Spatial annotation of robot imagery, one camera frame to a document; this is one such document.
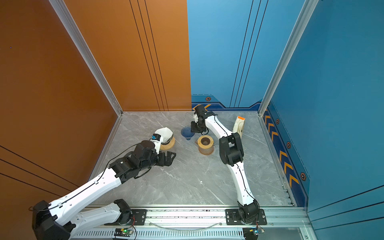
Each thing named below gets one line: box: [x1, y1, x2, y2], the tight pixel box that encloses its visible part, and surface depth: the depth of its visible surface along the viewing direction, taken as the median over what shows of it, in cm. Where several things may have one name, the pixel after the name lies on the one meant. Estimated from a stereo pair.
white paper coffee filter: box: [153, 127, 174, 143], surface depth 88 cm
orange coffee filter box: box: [232, 116, 246, 139], surface depth 102 cm
